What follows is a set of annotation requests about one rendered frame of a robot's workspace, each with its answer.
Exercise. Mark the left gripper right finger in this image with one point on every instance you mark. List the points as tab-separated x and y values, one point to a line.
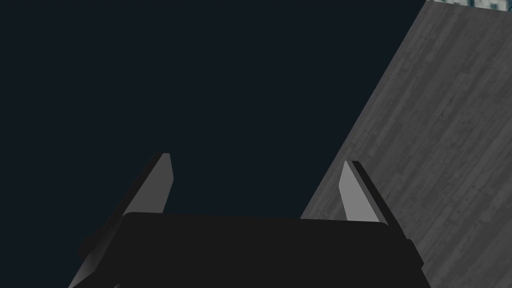
358	198

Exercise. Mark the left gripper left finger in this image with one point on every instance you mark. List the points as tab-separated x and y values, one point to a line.
154	188

